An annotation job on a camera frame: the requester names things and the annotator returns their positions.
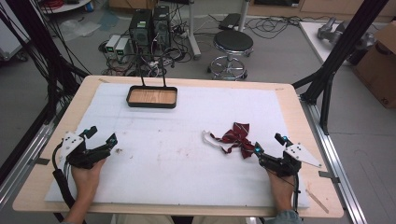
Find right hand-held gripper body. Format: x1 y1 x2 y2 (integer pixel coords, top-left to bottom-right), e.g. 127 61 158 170
257 142 323 179

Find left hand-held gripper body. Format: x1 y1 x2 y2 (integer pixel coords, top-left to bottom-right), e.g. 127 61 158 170
57 130 112 171

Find dark red striped bow tie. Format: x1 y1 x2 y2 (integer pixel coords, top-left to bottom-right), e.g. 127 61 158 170
202 121 257 160

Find person's right hand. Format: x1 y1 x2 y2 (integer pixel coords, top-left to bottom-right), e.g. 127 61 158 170
265 169 297 213

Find person's left hand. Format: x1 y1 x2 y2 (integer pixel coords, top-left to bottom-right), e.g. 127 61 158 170
70 158 107 203

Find white foam mat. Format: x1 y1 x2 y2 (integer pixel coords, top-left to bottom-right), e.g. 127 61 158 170
44 82 311 209

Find thin wooden stick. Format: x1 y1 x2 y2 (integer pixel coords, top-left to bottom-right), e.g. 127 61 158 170
305 189 331 215

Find black tray with wooden bottom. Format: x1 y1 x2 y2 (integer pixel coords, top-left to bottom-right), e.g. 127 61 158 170
125 53 178 109

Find small white power box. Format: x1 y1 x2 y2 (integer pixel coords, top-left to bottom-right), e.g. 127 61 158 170
115 36 131 62
105 35 121 60

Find white floor board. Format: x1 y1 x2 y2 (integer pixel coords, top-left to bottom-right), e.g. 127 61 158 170
298 21 359 67

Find clear plastic sheet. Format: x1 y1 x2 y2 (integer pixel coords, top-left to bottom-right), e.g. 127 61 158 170
58 18 103 42

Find black round stool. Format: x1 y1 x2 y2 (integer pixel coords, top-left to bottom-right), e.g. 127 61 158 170
206 30 255 81

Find black computer tower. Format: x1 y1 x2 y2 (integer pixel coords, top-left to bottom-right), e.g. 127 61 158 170
152 5 172 49
128 8 154 54

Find cardboard box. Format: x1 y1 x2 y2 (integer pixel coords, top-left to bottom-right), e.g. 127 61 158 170
353 21 396 109

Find grey machine part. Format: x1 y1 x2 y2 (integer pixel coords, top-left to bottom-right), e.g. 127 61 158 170
317 16 375 49

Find white cabinet on castors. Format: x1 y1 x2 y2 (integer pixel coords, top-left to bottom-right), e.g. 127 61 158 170
0 8 31 63

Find round white table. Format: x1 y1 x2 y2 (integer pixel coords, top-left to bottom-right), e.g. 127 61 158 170
38 0 93 15

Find black flat box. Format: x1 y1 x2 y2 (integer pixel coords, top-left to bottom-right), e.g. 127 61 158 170
218 12 243 32

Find grey desk leg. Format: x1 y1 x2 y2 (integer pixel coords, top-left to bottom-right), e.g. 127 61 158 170
186 0 203 61

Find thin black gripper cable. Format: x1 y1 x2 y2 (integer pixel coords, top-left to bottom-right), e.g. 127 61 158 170
290 174 302 215

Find black sleeved gripper cable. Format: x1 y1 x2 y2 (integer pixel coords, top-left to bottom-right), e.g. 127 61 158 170
50 141 78 210

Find aluminium rail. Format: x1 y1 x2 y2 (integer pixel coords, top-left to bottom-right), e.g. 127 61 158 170
0 104 68 207
299 95 369 224

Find black frame stand with cables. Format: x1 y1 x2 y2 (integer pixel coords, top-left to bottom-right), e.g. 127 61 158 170
0 0 92 126

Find black metal frame stand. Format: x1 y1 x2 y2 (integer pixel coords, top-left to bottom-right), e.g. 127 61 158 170
291 0 390 135

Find tangle of floor cables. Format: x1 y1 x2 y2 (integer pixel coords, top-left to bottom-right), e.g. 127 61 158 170
97 29 194 77

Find black loose floor cables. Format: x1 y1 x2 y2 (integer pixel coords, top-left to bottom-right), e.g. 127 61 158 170
244 14 332 40

